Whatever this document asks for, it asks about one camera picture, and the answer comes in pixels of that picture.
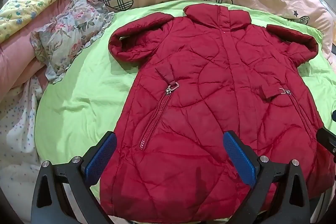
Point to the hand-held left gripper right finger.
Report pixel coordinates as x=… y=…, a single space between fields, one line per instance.
x=240 y=158

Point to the green bed sheet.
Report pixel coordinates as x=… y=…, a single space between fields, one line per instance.
x=78 y=98

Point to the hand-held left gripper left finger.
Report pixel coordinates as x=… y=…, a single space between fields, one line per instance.
x=102 y=155

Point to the plain pink blanket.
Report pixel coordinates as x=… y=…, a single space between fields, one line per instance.
x=18 y=56

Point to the floral ruffled pillow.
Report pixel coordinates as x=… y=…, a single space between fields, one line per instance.
x=71 y=32

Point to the white dotted sheet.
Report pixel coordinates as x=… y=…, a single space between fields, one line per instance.
x=18 y=134

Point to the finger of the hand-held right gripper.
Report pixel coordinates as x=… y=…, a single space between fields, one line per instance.
x=326 y=138

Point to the red quilted jacket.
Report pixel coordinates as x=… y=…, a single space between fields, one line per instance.
x=210 y=87

